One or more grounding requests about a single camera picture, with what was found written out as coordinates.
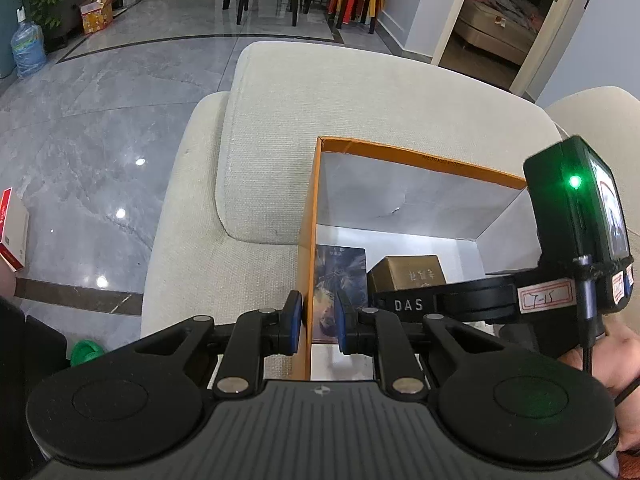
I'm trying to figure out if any beige fabric sofa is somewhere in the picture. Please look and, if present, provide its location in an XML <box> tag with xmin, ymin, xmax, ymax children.
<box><xmin>140</xmin><ymin>40</ymin><xmax>640</xmax><ymax>480</ymax></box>

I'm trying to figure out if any person's right hand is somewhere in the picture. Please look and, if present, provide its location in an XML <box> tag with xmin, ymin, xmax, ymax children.
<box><xmin>557</xmin><ymin>321</ymin><xmax>640</xmax><ymax>454</ymax></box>

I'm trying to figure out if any black cable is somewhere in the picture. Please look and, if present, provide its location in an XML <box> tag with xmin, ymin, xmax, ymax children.
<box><xmin>573</xmin><ymin>255</ymin><xmax>640</xmax><ymax>411</ymax></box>

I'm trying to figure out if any bed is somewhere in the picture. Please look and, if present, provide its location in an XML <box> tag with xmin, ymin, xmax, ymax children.
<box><xmin>457</xmin><ymin>0</ymin><xmax>552</xmax><ymax>67</ymax></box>

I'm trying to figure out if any dark illustrated box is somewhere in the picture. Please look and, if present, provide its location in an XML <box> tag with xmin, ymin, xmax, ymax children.
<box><xmin>312</xmin><ymin>244</ymin><xmax>369</xmax><ymax>345</ymax></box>

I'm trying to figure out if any blue water jug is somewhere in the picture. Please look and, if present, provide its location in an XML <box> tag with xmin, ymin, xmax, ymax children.
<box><xmin>11</xmin><ymin>7</ymin><xmax>49</xmax><ymax>79</ymax></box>

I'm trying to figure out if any red and white flat box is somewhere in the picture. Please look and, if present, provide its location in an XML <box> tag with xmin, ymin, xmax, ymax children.
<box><xmin>0</xmin><ymin>187</ymin><xmax>30</xmax><ymax>272</ymax></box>

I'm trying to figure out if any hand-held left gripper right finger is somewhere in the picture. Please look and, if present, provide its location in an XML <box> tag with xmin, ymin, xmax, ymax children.
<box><xmin>334</xmin><ymin>289</ymin><xmax>507</xmax><ymax>399</ymax></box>

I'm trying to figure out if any open printed cardboard carton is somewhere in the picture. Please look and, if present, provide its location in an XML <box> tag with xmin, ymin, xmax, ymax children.
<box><xmin>79</xmin><ymin>0</ymin><xmax>119</xmax><ymax>36</ymax></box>

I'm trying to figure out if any green plastic object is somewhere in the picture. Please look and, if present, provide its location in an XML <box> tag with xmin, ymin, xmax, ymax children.
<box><xmin>69</xmin><ymin>339</ymin><xmax>105</xmax><ymax>367</ymax></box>

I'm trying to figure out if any orange cardboard box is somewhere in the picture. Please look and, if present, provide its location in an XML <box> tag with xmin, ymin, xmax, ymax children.
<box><xmin>295</xmin><ymin>135</ymin><xmax>540</xmax><ymax>382</ymax></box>

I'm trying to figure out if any brown cardboard box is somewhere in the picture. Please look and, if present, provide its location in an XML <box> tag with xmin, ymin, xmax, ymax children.
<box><xmin>367</xmin><ymin>255</ymin><xmax>448</xmax><ymax>294</ymax></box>

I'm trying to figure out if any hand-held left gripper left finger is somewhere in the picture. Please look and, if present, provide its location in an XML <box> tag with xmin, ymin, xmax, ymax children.
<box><xmin>131</xmin><ymin>290</ymin><xmax>304</xmax><ymax>400</ymax></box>

